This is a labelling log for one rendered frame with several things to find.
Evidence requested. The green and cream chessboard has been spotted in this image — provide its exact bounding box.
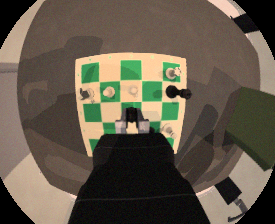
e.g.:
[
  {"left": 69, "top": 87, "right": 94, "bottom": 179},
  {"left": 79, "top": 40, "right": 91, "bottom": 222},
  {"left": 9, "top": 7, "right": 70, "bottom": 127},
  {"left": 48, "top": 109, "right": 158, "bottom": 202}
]
[{"left": 75, "top": 53, "right": 186, "bottom": 157}]

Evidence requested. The white pawn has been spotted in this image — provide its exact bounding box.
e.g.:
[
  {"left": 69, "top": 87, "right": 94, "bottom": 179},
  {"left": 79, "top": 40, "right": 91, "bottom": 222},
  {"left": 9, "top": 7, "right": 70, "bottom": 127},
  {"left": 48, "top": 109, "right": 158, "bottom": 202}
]
[
  {"left": 103, "top": 87, "right": 115, "bottom": 97},
  {"left": 128, "top": 85, "right": 139, "bottom": 95}
]

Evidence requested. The white rook chess piece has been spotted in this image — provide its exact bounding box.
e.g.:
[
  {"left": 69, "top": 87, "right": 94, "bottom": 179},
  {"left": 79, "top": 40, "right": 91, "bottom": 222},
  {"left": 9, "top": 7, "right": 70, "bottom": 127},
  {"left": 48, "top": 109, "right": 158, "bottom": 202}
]
[{"left": 165, "top": 67, "right": 183, "bottom": 79}]

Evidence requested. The white bishop chess piece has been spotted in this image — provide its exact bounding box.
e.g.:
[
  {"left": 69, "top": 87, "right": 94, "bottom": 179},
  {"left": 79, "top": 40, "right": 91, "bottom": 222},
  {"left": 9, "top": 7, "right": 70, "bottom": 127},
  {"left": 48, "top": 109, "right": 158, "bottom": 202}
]
[{"left": 163, "top": 123, "right": 177, "bottom": 139}]

